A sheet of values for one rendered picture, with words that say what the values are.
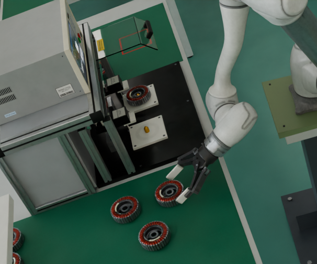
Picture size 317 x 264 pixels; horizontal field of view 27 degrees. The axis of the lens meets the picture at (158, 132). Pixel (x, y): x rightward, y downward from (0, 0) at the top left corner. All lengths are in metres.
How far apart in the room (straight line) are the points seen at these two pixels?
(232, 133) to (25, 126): 0.77
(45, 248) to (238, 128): 0.86
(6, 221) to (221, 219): 0.76
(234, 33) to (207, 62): 2.26
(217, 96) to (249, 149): 1.29
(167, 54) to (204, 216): 1.09
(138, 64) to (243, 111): 1.03
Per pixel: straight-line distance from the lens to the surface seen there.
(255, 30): 4.55
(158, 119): 2.77
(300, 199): 3.31
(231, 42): 2.16
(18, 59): 2.49
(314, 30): 2.10
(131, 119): 2.67
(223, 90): 2.40
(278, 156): 3.56
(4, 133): 2.52
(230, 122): 2.30
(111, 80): 2.87
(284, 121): 2.57
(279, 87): 2.73
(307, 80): 2.49
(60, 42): 2.46
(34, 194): 2.64
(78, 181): 2.60
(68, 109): 2.47
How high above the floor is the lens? 2.46
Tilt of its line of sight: 38 degrees down
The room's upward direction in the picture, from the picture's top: 23 degrees counter-clockwise
